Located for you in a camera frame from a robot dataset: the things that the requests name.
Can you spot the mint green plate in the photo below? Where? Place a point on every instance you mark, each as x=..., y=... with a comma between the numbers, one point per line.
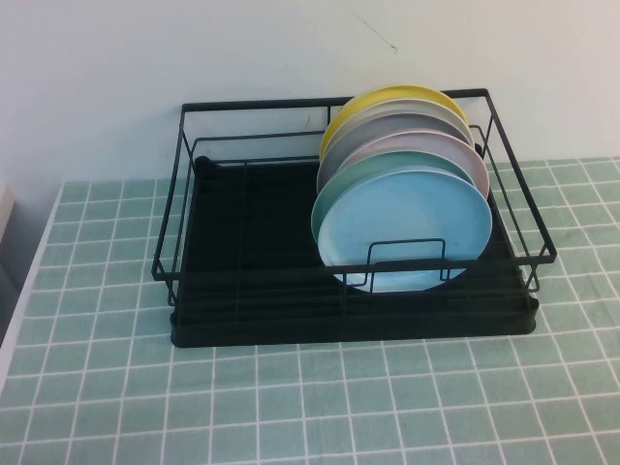
x=387, y=162

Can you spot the yellow plate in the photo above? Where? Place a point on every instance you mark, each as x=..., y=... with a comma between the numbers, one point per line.
x=387, y=94

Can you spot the grey plate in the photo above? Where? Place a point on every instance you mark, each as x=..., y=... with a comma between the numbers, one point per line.
x=387, y=127

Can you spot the pink plate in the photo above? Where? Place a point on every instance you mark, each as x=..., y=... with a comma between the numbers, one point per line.
x=438, y=145

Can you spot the light blue plate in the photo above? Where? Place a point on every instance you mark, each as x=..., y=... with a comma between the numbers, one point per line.
x=402, y=218

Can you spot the green checked tablecloth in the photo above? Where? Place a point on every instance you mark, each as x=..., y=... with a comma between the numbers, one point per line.
x=145, y=387

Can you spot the black plastic drip tray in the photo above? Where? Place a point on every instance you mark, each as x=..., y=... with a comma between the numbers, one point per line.
x=242, y=334

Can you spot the cream white plate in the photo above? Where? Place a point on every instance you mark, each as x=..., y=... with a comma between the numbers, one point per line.
x=417, y=105

